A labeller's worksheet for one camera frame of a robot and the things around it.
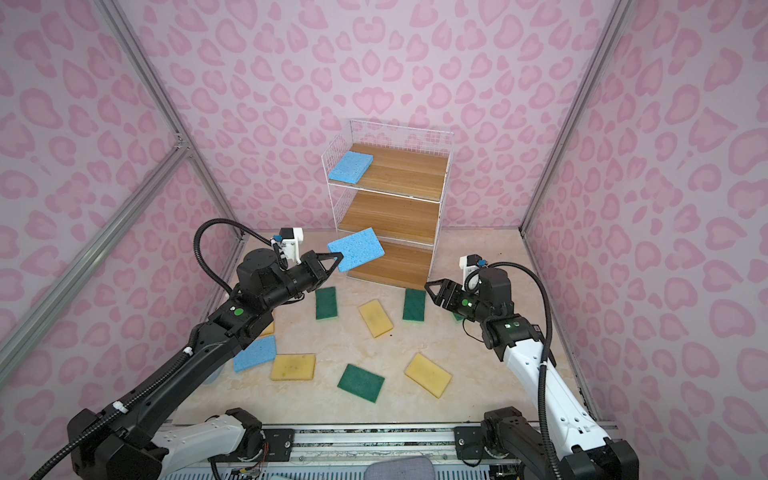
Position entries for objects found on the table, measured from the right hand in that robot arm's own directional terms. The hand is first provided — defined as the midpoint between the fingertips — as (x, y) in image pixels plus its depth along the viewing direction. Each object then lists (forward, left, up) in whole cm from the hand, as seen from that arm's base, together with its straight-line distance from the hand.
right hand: (434, 287), depth 75 cm
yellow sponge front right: (-15, +1, -21) cm, 26 cm away
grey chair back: (-36, +6, -20) cm, 41 cm away
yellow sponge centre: (+3, +16, -22) cm, 28 cm away
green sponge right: (+3, -9, -21) cm, 23 cm away
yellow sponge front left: (-14, +38, -21) cm, 46 cm away
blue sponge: (+4, +19, +10) cm, 22 cm away
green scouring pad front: (-17, +19, -22) cm, 34 cm away
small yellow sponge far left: (-18, +32, +12) cm, 39 cm away
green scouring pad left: (+7, +33, -22) cm, 40 cm away
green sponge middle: (+8, +4, -22) cm, 24 cm away
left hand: (+1, +21, +12) cm, 24 cm away
